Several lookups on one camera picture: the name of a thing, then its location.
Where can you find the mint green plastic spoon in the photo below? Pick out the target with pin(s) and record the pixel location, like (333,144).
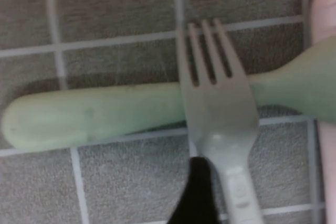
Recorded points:
(78,116)

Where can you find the grey plastic fork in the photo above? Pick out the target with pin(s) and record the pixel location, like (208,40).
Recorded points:
(220,113)

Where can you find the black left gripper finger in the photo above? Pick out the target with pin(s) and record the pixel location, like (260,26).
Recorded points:
(197,197)

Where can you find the pink plastic spoon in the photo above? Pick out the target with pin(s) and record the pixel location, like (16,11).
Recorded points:
(325,11)

